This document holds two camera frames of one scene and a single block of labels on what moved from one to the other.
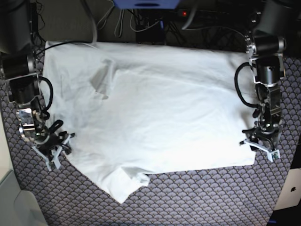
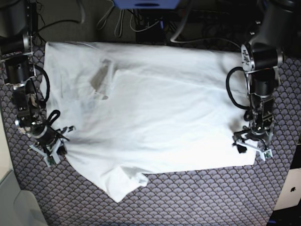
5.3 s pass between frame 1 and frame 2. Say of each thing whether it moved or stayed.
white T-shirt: stayed
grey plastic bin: stayed
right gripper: moved
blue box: stayed
